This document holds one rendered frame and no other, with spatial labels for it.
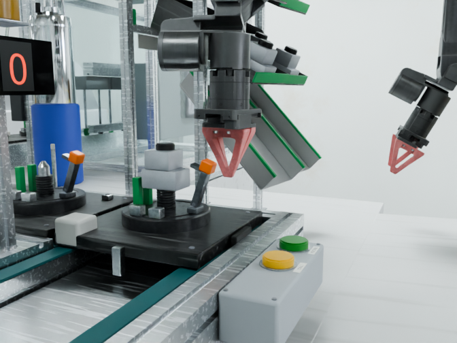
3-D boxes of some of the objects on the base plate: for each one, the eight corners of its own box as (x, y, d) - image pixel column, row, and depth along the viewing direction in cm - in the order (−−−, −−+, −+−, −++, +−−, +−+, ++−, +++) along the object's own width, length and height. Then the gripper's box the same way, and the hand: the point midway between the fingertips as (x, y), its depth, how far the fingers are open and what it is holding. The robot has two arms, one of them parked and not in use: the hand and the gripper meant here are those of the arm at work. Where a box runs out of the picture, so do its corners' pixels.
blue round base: (93, 180, 167) (89, 103, 163) (61, 188, 153) (56, 105, 149) (59, 177, 174) (54, 103, 169) (26, 184, 159) (20, 104, 155)
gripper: (237, 67, 61) (236, 184, 63) (264, 71, 70) (262, 173, 72) (191, 67, 63) (191, 180, 66) (223, 71, 73) (222, 170, 75)
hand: (228, 171), depth 69 cm, fingers closed
